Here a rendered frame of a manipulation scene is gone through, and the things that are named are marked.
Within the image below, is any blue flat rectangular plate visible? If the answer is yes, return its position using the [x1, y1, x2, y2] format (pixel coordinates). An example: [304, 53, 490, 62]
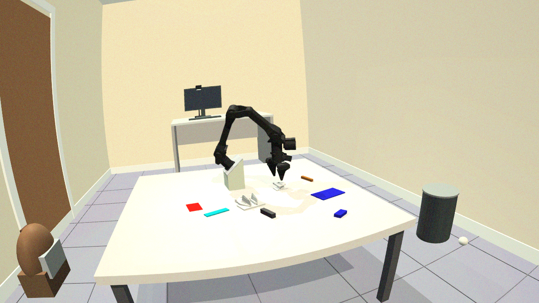
[311, 188, 345, 201]

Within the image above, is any cyan flat plate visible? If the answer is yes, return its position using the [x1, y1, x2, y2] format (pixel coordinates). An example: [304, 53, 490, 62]
[204, 208, 229, 217]

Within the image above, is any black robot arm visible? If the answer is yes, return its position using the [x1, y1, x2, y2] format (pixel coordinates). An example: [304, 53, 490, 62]
[213, 104, 296, 170]

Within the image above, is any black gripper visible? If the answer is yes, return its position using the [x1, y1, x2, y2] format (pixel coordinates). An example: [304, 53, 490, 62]
[266, 151, 291, 181]

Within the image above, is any small blue block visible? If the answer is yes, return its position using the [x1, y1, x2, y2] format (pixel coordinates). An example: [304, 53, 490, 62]
[334, 209, 347, 218]

